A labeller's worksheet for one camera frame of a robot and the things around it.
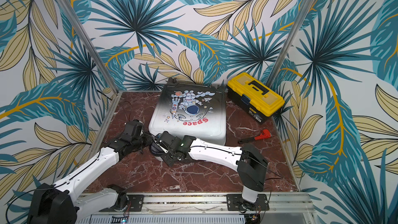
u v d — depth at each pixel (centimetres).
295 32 85
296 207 74
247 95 98
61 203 38
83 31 86
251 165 43
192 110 82
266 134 97
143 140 71
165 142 58
